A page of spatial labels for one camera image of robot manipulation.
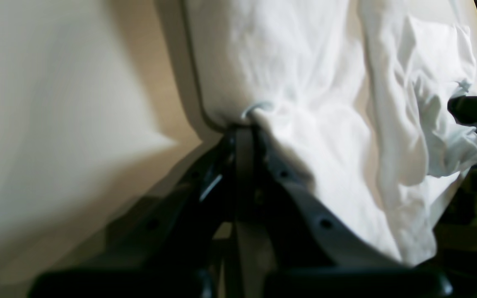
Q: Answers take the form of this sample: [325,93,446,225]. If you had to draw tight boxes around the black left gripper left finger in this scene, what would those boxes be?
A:
[28,127,237,298]

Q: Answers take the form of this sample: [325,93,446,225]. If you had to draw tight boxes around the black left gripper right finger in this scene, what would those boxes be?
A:
[238,127,453,298]

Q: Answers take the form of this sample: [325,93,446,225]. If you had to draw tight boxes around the white T-shirt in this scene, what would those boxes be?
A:
[184,0,477,265]

